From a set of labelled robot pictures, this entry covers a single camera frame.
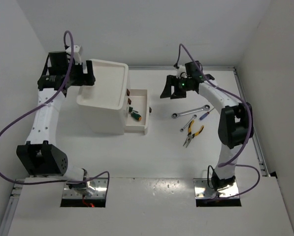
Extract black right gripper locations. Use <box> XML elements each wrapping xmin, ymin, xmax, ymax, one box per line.
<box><xmin>161</xmin><ymin>75</ymin><xmax>191</xmax><ymax>99</ymax></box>

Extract green stubby phillips screwdriver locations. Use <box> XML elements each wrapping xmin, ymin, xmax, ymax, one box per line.
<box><xmin>130</xmin><ymin>112</ymin><xmax>142</xmax><ymax>121</ymax></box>

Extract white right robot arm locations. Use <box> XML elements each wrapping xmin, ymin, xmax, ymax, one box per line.
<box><xmin>160</xmin><ymin>61</ymin><xmax>254</xmax><ymax>190</ymax></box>

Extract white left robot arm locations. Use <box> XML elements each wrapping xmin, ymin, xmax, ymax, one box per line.
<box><xmin>16</xmin><ymin>46</ymin><xmax>96</xmax><ymax>183</ymax></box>

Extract large ratchet wrench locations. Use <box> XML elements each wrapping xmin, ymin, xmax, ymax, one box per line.
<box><xmin>171</xmin><ymin>105</ymin><xmax>210</xmax><ymax>119</ymax></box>

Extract small combination wrench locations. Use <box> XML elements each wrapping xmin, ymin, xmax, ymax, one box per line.
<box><xmin>180</xmin><ymin>115</ymin><xmax>197</xmax><ymax>132</ymax></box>

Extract white drawer cabinet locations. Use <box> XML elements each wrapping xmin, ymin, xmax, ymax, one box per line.
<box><xmin>76</xmin><ymin>59</ymin><xmax>130</xmax><ymax>135</ymax></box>

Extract yellow needle nose pliers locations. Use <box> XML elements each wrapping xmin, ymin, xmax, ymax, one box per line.
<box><xmin>183</xmin><ymin>120</ymin><xmax>204</xmax><ymax>148</ymax></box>

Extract white front cover board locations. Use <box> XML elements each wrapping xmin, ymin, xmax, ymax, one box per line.
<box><xmin>9</xmin><ymin>177</ymin><xmax>294</xmax><ymax>236</ymax></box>

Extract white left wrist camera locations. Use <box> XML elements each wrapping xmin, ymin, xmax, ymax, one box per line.
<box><xmin>65</xmin><ymin>45</ymin><xmax>83</xmax><ymax>64</ymax></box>

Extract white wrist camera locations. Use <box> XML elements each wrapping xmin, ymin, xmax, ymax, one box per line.
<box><xmin>65</xmin><ymin>45</ymin><xmax>83</xmax><ymax>64</ymax></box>
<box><xmin>174</xmin><ymin>63</ymin><xmax>187</xmax><ymax>79</ymax></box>

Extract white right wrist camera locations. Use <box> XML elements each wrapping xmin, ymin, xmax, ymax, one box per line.
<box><xmin>174</xmin><ymin>63</ymin><xmax>187</xmax><ymax>79</ymax></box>

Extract blue handled screwdriver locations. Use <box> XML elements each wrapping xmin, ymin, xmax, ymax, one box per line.
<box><xmin>198</xmin><ymin>107</ymin><xmax>216</xmax><ymax>121</ymax></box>

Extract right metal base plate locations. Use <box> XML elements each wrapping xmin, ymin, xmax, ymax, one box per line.
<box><xmin>193</xmin><ymin>178</ymin><xmax>239</xmax><ymax>200</ymax></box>

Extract metal base plate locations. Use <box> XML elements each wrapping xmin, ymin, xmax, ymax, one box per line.
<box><xmin>193</xmin><ymin>178</ymin><xmax>239</xmax><ymax>200</ymax></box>
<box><xmin>62</xmin><ymin>178</ymin><xmax>109</xmax><ymax>200</ymax></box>

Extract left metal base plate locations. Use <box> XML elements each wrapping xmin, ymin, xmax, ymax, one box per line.
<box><xmin>62</xmin><ymin>178</ymin><xmax>109</xmax><ymax>200</ymax></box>

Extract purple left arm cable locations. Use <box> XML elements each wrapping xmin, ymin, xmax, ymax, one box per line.
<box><xmin>0</xmin><ymin>30</ymin><xmax>110</xmax><ymax>185</ymax></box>

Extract aluminium frame rail left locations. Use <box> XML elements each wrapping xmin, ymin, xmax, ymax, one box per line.
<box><xmin>0</xmin><ymin>184</ymin><xmax>23</xmax><ymax>236</ymax></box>

